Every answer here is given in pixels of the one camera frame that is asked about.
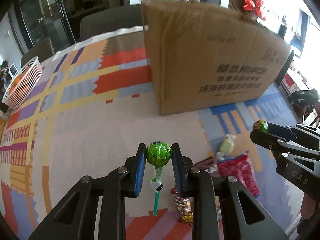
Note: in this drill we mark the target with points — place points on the oranges in basket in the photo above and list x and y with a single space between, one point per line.
15 82

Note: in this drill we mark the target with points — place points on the purple Costa coffee packet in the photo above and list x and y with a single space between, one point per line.
209 165

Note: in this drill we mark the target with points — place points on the red foil balloon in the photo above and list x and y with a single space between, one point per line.
254 6

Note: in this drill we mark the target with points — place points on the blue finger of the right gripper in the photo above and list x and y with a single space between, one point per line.
279 132
258 137

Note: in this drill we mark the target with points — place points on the colourful patterned table mat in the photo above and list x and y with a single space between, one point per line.
94 105

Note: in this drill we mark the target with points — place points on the green lollipop with stick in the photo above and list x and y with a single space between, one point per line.
260 125

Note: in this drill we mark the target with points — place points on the brown cardboard box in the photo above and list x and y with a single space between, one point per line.
203 55

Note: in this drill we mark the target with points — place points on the dark chair at left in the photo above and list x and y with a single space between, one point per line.
43 50

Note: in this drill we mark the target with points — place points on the green bag on chair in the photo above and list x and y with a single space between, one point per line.
303 102

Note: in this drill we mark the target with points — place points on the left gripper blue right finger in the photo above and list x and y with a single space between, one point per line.
181 166

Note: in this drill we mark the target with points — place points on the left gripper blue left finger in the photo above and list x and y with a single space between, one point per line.
139 168

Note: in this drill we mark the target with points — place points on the dark chair behind box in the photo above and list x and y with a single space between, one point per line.
110 20

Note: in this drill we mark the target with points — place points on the white fruit basket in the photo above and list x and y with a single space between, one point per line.
33 72

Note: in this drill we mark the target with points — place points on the pale green candy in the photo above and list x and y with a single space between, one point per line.
226 147

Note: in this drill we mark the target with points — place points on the red gold foil candy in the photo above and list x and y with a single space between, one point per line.
183 207

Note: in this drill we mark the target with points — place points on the pink snack packet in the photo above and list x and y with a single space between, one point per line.
242 168

